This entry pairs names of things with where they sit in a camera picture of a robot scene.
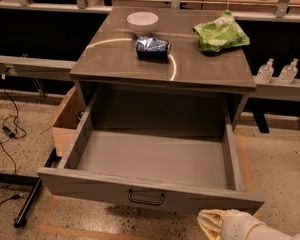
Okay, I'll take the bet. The grey metal shelf rail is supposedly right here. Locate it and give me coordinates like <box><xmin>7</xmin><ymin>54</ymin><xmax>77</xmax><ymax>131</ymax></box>
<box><xmin>0</xmin><ymin>55</ymin><xmax>75</xmax><ymax>81</ymax></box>

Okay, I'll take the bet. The clear sanitizer bottle left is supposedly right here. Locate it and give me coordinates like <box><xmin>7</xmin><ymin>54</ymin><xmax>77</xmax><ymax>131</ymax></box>
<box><xmin>256</xmin><ymin>58</ymin><xmax>274</xmax><ymax>84</ymax></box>

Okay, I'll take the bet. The grey metal drawer cabinet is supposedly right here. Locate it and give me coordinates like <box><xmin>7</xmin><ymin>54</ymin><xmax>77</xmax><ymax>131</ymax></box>
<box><xmin>70</xmin><ymin>7</ymin><xmax>256</xmax><ymax>123</ymax></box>

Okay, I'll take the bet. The cardboard box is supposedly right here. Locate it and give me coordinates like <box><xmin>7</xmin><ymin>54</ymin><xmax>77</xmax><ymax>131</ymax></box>
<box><xmin>42</xmin><ymin>87</ymin><xmax>85</xmax><ymax>157</ymax></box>

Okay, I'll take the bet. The clear sanitizer bottle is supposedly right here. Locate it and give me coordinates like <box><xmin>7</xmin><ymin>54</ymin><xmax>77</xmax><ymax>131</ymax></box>
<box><xmin>256</xmin><ymin>58</ymin><xmax>274</xmax><ymax>84</ymax></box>
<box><xmin>279</xmin><ymin>58</ymin><xmax>298</xmax><ymax>84</ymax></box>

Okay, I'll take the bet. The grey top drawer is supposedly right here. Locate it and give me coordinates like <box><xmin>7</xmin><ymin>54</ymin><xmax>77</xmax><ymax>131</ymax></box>
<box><xmin>38</xmin><ymin>89</ymin><xmax>263</xmax><ymax>214</ymax></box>

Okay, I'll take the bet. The white bowl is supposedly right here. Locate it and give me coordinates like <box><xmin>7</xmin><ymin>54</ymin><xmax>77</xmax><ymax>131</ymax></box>
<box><xmin>127</xmin><ymin>12</ymin><xmax>159</xmax><ymax>36</ymax></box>

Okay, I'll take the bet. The black floor cable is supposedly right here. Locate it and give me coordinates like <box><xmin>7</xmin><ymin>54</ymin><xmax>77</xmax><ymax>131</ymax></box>
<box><xmin>0</xmin><ymin>67</ymin><xmax>27</xmax><ymax>215</ymax></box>

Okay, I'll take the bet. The green chip bag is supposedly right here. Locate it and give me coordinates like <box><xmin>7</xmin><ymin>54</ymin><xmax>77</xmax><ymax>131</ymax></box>
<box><xmin>193</xmin><ymin>10</ymin><xmax>250</xmax><ymax>53</ymax></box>

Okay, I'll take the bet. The black metal floor bar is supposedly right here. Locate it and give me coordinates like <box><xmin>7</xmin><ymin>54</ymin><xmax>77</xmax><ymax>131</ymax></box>
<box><xmin>13</xmin><ymin>148</ymin><xmax>58</xmax><ymax>229</ymax></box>

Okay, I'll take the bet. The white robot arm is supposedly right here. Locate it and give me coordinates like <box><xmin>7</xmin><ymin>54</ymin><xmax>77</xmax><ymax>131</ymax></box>
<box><xmin>197</xmin><ymin>209</ymin><xmax>300</xmax><ymax>240</ymax></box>

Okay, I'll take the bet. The blue soda can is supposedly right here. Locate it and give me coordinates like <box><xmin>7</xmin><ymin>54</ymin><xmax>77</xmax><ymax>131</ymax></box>
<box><xmin>135</xmin><ymin>36</ymin><xmax>170</xmax><ymax>59</ymax></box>

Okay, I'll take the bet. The clear sanitizer bottle right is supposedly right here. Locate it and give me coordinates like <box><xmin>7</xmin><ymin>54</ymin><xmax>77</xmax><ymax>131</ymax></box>
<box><xmin>279</xmin><ymin>58</ymin><xmax>298</xmax><ymax>84</ymax></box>

